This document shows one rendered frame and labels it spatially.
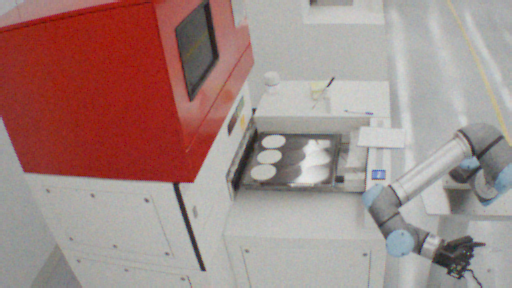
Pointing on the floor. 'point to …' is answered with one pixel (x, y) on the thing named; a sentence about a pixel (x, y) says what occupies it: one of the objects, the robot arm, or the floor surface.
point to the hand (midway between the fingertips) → (493, 269)
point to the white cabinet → (306, 262)
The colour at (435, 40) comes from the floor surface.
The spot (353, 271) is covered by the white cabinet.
